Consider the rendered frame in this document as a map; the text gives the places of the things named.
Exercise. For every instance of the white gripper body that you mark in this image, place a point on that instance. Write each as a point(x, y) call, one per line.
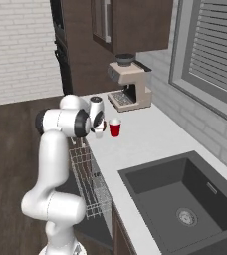
point(99, 132)

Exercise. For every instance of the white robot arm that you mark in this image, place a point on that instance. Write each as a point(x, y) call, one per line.
point(52, 166)

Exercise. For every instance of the red cup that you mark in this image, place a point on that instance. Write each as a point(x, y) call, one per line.
point(115, 130)

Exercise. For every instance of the brown base cupboard door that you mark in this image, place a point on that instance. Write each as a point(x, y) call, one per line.
point(120, 237)

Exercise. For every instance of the beige coffee machine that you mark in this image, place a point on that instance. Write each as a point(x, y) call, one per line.
point(137, 88)

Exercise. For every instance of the brown tall cupboard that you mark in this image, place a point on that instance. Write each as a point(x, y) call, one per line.
point(85, 66)

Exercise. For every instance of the dark grey sink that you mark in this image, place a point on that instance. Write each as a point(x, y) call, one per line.
point(185, 199)

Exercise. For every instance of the window with grey blinds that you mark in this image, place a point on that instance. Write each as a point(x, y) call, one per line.
point(215, 50)

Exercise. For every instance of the black wall oven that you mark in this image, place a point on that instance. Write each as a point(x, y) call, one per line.
point(61, 50)

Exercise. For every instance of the brown wall cupboard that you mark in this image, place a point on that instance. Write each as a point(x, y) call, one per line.
point(142, 25)

